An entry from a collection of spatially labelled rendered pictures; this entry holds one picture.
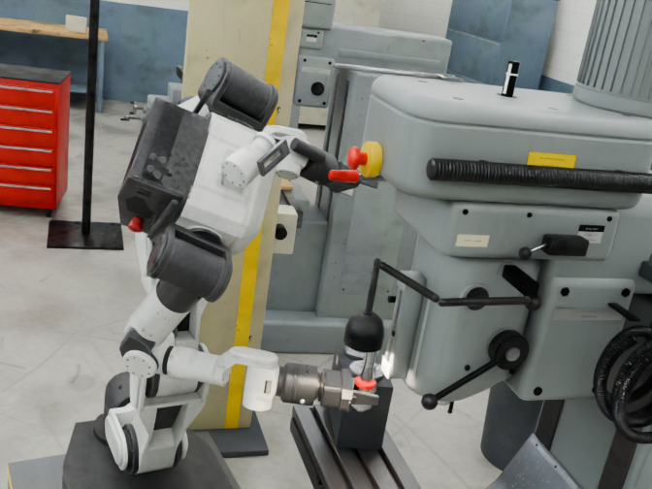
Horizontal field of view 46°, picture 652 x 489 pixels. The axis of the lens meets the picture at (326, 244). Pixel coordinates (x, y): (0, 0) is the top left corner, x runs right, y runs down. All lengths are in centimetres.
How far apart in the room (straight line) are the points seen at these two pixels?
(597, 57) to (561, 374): 58
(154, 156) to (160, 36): 872
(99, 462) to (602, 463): 145
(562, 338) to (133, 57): 916
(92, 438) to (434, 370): 142
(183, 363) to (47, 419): 202
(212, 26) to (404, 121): 180
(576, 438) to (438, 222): 73
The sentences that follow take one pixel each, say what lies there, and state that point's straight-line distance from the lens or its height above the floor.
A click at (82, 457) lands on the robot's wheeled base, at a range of 252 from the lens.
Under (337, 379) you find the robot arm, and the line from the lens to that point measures 173.
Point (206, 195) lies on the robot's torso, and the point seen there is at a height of 158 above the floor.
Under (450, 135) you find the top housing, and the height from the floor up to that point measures 184.
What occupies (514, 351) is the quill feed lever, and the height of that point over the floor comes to 146.
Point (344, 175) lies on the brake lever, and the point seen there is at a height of 170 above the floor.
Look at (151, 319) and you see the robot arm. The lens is 166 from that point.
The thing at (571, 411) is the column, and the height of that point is 120.
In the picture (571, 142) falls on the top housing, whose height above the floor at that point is 185.
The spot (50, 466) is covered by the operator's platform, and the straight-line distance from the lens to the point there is 278.
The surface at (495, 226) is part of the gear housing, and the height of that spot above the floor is 169.
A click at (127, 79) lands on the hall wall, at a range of 1036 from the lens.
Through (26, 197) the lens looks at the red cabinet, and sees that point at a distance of 599.
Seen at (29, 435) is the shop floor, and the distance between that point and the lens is 362.
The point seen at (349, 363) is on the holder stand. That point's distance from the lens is 204.
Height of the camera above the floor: 207
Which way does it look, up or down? 20 degrees down
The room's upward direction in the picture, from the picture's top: 9 degrees clockwise
